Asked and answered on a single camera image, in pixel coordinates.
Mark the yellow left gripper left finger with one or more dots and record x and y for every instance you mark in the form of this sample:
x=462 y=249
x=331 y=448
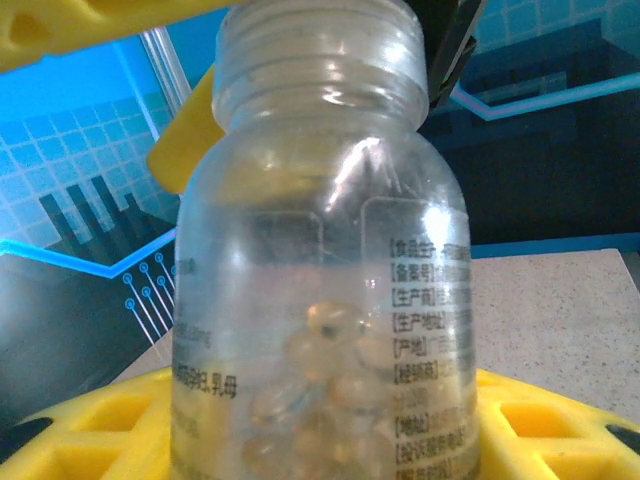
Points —
x=75 y=440

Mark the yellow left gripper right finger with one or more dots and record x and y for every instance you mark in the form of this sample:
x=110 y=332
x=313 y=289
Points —
x=555 y=440

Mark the clear pill bottle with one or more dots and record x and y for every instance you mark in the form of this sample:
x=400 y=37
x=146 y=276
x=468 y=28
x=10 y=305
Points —
x=300 y=200

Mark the translucent yellow softgel capsule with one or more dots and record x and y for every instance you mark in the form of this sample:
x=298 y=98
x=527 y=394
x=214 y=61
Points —
x=332 y=320
x=360 y=392
x=372 y=350

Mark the aluminium frame post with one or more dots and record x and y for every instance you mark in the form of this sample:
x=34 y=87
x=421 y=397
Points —
x=165 y=80

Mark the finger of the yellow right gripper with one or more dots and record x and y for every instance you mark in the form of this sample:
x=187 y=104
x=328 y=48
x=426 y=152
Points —
x=185 y=150
x=100 y=20

